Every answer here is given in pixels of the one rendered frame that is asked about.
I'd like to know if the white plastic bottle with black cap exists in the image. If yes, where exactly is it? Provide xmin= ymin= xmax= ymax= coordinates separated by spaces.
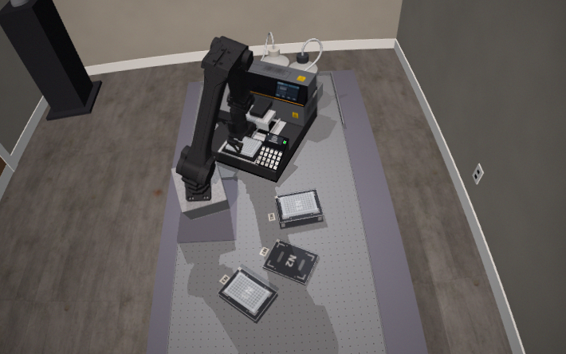
xmin=289 ymin=52 xmax=318 ymax=85

